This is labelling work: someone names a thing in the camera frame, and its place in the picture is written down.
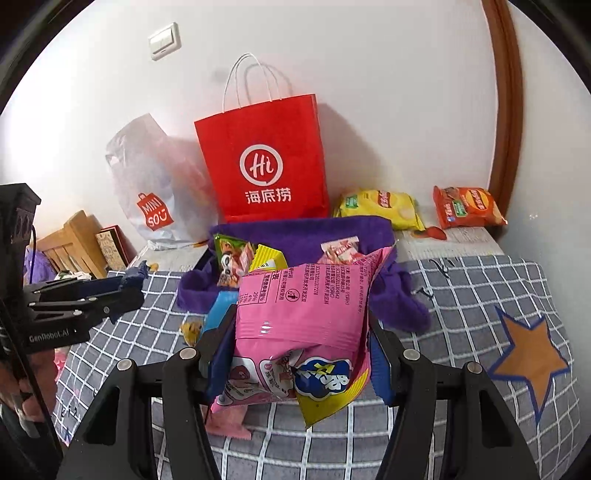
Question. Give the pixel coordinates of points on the yellow snack packet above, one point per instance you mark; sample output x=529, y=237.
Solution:
x=267, y=259

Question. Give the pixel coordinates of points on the green snack packet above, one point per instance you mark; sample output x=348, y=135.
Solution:
x=234, y=257

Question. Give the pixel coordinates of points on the white wall switch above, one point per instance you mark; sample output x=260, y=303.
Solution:
x=164, y=41

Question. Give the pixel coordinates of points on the magenta snack bag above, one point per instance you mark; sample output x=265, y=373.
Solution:
x=302, y=333

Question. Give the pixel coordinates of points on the grey checked tablecloth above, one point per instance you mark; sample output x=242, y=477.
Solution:
x=471, y=301

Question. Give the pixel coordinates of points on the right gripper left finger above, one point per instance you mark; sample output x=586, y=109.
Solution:
x=219, y=345

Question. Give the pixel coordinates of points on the red Haidilao paper bag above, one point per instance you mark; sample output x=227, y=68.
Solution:
x=266, y=160

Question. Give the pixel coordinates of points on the brown wooden door frame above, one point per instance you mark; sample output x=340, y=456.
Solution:
x=510, y=99

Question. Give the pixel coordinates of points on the blue tissue pack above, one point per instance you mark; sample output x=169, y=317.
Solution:
x=218, y=310

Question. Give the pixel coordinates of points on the white Miniso plastic bag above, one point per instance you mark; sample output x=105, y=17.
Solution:
x=163, y=189

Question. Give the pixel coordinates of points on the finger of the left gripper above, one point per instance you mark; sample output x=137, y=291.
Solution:
x=133, y=277
x=115, y=304

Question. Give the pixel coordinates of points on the orange chips bag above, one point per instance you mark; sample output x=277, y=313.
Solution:
x=466, y=207

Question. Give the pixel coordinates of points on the yellow chips bag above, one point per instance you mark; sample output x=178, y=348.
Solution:
x=398, y=208

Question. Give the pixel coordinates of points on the red white jelly packet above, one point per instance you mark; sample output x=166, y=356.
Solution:
x=342, y=251

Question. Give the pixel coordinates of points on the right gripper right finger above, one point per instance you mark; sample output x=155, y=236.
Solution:
x=385, y=349

